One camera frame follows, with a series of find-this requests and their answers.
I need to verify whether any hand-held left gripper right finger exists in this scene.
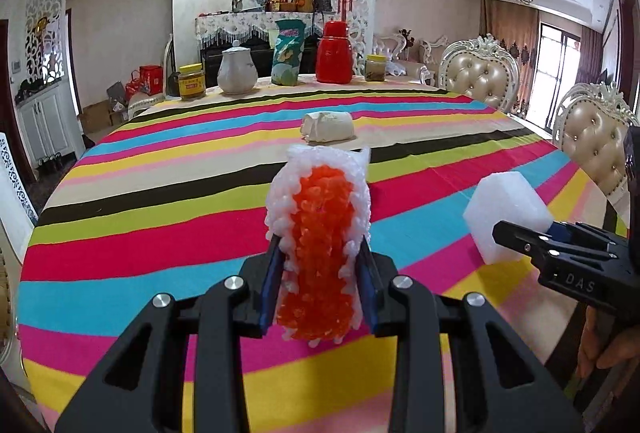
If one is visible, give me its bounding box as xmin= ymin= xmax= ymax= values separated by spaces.
xmin=356 ymin=243 xmax=586 ymax=433

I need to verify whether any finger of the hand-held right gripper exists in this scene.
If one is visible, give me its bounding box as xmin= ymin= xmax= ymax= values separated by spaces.
xmin=547 ymin=221 xmax=626 ymax=248
xmin=491 ymin=220 xmax=553 ymax=264

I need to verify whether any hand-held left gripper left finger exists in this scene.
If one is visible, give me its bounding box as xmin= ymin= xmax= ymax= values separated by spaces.
xmin=54 ymin=233 xmax=286 ymax=433

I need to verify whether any white foam block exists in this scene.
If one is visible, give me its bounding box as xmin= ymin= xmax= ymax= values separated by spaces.
xmin=462 ymin=171 xmax=555 ymax=264

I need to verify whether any foam fruit net sleeve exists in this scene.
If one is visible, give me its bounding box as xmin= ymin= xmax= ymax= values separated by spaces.
xmin=265 ymin=144 xmax=373 ymax=349

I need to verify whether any person's right hand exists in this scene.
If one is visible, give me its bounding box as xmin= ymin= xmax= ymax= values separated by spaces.
xmin=577 ymin=307 xmax=640 ymax=369

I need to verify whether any beige tufted ornate chair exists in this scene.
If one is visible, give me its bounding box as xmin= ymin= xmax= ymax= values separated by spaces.
xmin=437 ymin=35 xmax=521 ymax=114
xmin=550 ymin=82 xmax=633 ymax=214

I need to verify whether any striped colourful tablecloth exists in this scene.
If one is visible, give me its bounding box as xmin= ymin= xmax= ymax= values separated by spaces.
xmin=15 ymin=80 xmax=631 ymax=433

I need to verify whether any rolled white cloth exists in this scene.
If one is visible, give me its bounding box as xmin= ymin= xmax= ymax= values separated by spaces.
xmin=300 ymin=111 xmax=355 ymax=144

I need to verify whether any brown patterned curtain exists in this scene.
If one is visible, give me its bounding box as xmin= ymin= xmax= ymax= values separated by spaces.
xmin=480 ymin=0 xmax=540 ymax=114

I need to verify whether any yellow label glass jar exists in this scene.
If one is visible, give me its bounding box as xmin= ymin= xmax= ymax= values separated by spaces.
xmin=178 ymin=64 xmax=206 ymax=101

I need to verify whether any white ceramic teapot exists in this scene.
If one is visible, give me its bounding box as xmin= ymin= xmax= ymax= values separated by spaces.
xmin=216 ymin=40 xmax=259 ymax=95

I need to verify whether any yellow lid pickle jar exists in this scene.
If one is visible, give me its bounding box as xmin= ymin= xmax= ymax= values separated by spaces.
xmin=365 ymin=54 xmax=388 ymax=82

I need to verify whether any dark piano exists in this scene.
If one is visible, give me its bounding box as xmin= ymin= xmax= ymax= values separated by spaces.
xmin=200 ymin=33 xmax=321 ymax=86

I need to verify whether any green snack bag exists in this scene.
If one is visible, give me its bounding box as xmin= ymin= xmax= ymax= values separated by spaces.
xmin=270 ymin=19 xmax=307 ymax=86

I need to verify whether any white carved armchair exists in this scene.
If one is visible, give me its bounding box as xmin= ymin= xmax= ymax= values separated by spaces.
xmin=372 ymin=33 xmax=407 ymax=66

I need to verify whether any red thermos flask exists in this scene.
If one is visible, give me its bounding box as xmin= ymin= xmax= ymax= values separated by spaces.
xmin=315 ymin=20 xmax=355 ymax=84

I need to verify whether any red gift box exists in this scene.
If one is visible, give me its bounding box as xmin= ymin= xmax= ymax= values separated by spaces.
xmin=125 ymin=65 xmax=165 ymax=96

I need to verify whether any cardboard floor box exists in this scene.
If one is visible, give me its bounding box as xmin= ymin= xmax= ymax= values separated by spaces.
xmin=80 ymin=100 xmax=113 ymax=134

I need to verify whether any floral lace cover cloth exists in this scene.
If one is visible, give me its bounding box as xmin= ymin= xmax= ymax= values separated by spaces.
xmin=195 ymin=10 xmax=337 ymax=48

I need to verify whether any white cabinet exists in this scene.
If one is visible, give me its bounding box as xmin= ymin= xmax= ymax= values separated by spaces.
xmin=17 ymin=80 xmax=83 ymax=168

